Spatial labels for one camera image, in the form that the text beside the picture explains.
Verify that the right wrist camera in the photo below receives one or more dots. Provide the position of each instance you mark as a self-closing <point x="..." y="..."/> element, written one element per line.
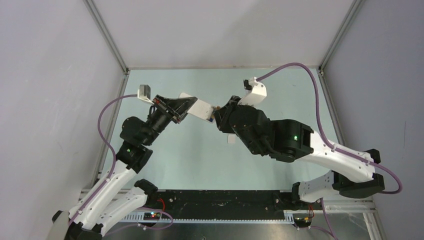
<point x="256" y="92"/>

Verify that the white battery cover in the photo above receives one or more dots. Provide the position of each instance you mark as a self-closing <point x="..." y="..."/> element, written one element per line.
<point x="231" y="138"/>

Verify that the white remote control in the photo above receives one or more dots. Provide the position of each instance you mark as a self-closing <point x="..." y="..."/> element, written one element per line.
<point x="202" y="110"/>

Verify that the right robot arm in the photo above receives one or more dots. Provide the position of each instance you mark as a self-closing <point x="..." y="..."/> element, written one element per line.
<point x="351" y="173"/>

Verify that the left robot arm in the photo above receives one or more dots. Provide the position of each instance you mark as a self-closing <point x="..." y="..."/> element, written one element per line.
<point x="95" y="214"/>

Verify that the left controller board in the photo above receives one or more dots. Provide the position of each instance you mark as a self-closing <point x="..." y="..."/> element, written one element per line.
<point x="151" y="216"/>

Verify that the controller board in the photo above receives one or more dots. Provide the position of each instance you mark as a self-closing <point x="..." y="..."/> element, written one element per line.
<point x="151" y="216"/>
<point x="302" y="220"/>

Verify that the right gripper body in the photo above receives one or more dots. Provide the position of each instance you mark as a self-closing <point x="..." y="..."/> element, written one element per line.
<point x="223" y="125"/>

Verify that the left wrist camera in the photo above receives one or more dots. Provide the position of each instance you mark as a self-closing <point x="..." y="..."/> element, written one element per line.
<point x="144" y="93"/>

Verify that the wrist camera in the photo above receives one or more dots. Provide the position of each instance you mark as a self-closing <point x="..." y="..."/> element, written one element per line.
<point x="256" y="92"/>
<point x="144" y="93"/>

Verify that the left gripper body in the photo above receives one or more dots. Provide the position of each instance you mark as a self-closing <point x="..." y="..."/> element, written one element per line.
<point x="162" y="106"/>

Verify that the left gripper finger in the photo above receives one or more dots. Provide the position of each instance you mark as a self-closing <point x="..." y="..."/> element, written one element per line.
<point x="170" y="102"/>
<point x="182" y="107"/>

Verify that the right controller board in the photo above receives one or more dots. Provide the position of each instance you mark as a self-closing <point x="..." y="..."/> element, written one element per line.
<point x="302" y="220"/>

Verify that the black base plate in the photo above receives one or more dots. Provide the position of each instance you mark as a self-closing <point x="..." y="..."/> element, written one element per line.
<point x="225" y="205"/>

